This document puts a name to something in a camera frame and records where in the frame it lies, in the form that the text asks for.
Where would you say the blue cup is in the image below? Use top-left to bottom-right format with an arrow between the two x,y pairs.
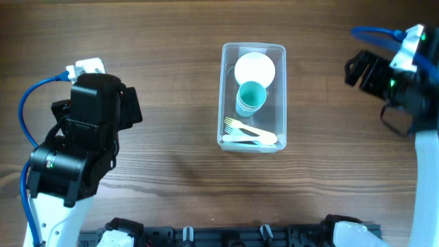
235,109 -> 256,117

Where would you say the green cup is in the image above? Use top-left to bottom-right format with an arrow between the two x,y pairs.
237,81 -> 267,106

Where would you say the yellow fork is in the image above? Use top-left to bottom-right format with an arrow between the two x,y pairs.
224,117 -> 278,143

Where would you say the light blue fork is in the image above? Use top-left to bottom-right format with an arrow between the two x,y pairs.
225,126 -> 258,143

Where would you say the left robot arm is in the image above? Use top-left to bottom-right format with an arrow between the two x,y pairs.
20,73 -> 143,246

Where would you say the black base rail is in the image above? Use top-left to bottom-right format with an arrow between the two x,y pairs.
78,217 -> 381,247

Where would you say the white spoon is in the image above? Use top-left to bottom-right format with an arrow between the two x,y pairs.
221,134 -> 278,145

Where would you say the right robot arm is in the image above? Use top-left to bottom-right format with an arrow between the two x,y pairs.
344,24 -> 438,246

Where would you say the pink cup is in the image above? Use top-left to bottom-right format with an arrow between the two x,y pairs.
235,96 -> 263,113

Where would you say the mint green fork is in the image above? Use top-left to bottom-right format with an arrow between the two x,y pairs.
222,142 -> 277,148

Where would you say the left blue cable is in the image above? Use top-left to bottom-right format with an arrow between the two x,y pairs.
17,71 -> 71,247

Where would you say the clear plastic container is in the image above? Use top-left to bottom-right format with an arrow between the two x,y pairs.
217,43 -> 287,153

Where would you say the white pink bowl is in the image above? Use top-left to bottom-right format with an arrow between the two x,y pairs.
234,52 -> 276,89

